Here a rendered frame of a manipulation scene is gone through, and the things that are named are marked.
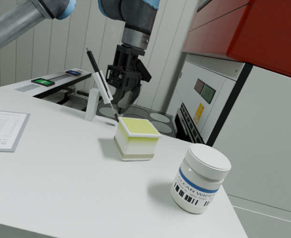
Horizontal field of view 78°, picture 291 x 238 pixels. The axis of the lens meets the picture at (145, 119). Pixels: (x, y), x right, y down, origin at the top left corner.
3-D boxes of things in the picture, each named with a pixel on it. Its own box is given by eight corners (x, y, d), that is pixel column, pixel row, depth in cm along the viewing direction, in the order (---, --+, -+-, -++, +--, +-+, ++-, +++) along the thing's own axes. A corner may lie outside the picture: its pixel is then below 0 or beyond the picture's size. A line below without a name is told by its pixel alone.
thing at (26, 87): (87, 95, 108) (91, 72, 103) (27, 138, 56) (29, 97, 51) (72, 90, 107) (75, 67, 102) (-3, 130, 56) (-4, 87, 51)
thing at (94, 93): (108, 120, 51) (118, 75, 46) (104, 126, 48) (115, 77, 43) (87, 114, 51) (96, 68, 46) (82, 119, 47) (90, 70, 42)
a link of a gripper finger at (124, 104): (109, 116, 56) (116, 88, 53) (122, 113, 61) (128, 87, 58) (117, 120, 55) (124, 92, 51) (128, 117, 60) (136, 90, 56)
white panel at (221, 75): (171, 108, 135) (191, 54, 121) (192, 184, 59) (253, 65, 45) (167, 107, 135) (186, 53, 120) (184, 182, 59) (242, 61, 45)
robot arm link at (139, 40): (134, 31, 54) (157, 38, 51) (130, 47, 56) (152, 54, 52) (118, 25, 48) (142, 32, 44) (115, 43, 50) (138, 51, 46)
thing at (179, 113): (175, 123, 100) (181, 107, 97) (189, 174, 59) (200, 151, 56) (172, 122, 100) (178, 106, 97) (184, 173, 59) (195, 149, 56)
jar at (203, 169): (201, 188, 36) (222, 149, 32) (212, 219, 29) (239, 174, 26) (168, 179, 35) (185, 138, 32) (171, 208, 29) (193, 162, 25)
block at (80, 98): (89, 103, 81) (90, 97, 80) (86, 105, 78) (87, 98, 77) (72, 97, 81) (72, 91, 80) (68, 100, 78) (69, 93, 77)
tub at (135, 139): (140, 142, 45) (148, 118, 43) (152, 161, 39) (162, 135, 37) (111, 141, 42) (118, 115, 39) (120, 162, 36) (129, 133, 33)
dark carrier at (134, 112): (171, 117, 92) (171, 116, 92) (179, 154, 60) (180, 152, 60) (106, 98, 90) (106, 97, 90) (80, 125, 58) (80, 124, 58)
